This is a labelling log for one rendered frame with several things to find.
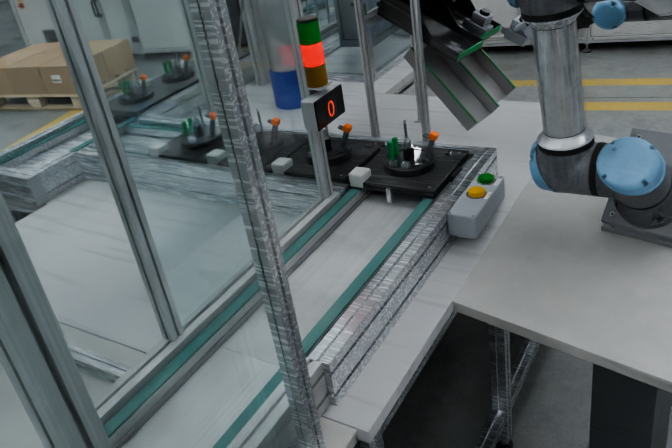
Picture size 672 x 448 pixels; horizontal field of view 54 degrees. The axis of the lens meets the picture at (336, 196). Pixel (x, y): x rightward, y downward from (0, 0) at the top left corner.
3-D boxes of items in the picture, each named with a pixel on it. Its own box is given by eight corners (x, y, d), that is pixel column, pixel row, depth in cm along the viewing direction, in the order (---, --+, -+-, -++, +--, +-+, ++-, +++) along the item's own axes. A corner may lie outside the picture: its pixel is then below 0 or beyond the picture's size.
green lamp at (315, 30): (325, 39, 149) (322, 17, 146) (313, 45, 145) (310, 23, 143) (307, 38, 151) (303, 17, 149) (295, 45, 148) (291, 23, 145)
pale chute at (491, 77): (507, 95, 203) (516, 87, 199) (485, 111, 194) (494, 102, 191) (447, 28, 206) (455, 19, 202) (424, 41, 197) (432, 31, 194)
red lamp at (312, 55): (328, 60, 151) (325, 39, 149) (317, 67, 147) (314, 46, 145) (310, 59, 154) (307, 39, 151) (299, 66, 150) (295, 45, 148)
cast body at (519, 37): (529, 43, 185) (539, 20, 180) (522, 47, 182) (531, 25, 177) (504, 29, 188) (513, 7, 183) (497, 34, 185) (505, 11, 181)
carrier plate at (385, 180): (469, 157, 178) (469, 149, 177) (434, 199, 160) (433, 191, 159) (390, 148, 190) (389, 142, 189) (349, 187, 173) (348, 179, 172)
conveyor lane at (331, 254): (470, 186, 182) (468, 153, 177) (308, 396, 121) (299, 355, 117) (379, 174, 196) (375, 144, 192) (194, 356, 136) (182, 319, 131)
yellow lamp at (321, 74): (332, 81, 153) (329, 60, 151) (321, 88, 150) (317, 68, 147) (314, 80, 156) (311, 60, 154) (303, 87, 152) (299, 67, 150)
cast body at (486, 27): (490, 34, 191) (498, 13, 186) (482, 39, 188) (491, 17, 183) (466, 21, 194) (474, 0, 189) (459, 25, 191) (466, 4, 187)
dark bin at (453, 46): (481, 47, 183) (490, 24, 178) (456, 62, 175) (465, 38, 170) (403, 2, 194) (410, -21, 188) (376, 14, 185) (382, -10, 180)
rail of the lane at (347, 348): (498, 180, 182) (496, 145, 177) (337, 406, 118) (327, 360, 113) (479, 178, 185) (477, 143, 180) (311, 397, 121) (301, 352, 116)
